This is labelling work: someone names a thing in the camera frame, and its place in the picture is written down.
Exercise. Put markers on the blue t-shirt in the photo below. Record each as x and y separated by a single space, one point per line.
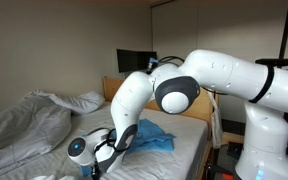
145 136

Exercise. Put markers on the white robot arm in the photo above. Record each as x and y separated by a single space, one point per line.
175 88

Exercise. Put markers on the black monitor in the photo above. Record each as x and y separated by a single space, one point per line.
129 60

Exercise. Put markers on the white pillow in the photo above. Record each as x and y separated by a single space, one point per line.
83 104

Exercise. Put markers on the wooden headboard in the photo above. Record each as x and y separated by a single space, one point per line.
201 107

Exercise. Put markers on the white bed sheet mattress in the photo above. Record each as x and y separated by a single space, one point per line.
182 163

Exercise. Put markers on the white bag on bedpost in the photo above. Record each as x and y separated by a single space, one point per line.
216 124

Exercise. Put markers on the grey duvet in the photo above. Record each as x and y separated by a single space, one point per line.
30 129

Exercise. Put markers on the black camera on stand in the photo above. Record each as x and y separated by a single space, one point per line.
279 63

